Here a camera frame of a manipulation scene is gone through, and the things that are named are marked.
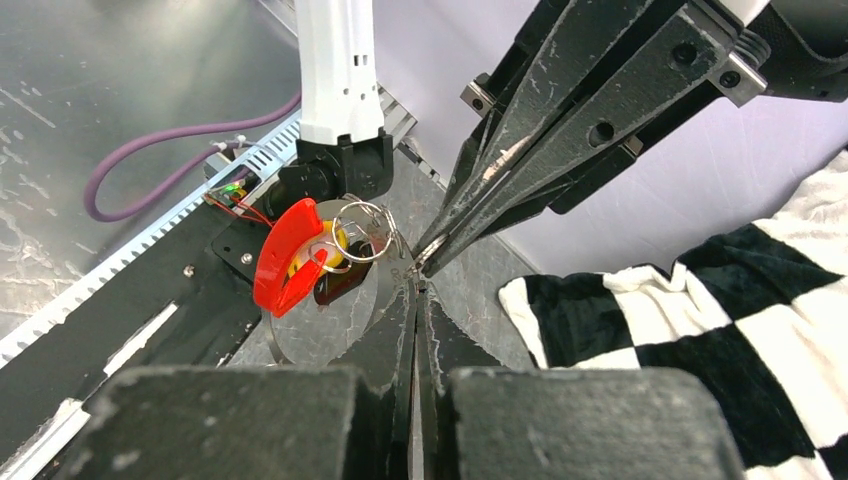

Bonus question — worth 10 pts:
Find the black white checkered pillow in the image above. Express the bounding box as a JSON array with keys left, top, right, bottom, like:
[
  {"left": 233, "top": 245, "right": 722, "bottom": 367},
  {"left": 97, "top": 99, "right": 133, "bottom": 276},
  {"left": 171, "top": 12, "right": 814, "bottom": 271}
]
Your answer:
[{"left": 498, "top": 152, "right": 847, "bottom": 479}]

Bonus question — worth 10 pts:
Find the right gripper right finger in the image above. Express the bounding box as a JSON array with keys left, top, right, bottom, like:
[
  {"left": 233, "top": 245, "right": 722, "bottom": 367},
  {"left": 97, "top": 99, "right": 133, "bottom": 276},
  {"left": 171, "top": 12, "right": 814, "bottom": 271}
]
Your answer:
[{"left": 416, "top": 282, "right": 744, "bottom": 479}]

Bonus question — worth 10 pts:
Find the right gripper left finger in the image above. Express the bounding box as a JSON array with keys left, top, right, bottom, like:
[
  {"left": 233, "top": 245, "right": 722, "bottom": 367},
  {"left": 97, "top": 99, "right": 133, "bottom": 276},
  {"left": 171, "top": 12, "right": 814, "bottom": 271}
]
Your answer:
[{"left": 57, "top": 280, "right": 417, "bottom": 479}]

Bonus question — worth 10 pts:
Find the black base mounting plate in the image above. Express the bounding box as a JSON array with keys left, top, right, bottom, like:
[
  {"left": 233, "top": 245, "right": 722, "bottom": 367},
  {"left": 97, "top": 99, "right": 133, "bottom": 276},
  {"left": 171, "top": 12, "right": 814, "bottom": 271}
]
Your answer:
[{"left": 1, "top": 205, "right": 270, "bottom": 461}]

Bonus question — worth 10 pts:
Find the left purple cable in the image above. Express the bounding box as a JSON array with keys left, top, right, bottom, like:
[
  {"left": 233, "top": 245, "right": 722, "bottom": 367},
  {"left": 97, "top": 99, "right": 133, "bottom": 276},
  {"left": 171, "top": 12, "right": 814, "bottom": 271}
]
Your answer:
[{"left": 83, "top": 89, "right": 306, "bottom": 224}]

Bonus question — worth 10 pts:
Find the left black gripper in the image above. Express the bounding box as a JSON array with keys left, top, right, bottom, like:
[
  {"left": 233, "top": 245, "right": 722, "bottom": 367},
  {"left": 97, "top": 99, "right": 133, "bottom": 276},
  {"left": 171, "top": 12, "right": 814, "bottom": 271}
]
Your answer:
[{"left": 410, "top": 0, "right": 848, "bottom": 280}]

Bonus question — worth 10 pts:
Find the yellow key tag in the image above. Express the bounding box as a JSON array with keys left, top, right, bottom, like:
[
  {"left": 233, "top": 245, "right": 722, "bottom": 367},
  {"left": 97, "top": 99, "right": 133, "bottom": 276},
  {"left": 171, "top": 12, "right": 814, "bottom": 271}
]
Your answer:
[{"left": 287, "top": 218, "right": 352, "bottom": 279}]

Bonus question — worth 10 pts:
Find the red key tag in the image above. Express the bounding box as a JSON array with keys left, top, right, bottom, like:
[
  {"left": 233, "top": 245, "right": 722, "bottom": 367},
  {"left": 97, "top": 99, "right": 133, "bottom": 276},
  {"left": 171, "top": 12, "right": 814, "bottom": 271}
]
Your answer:
[{"left": 253, "top": 198, "right": 322, "bottom": 317}]

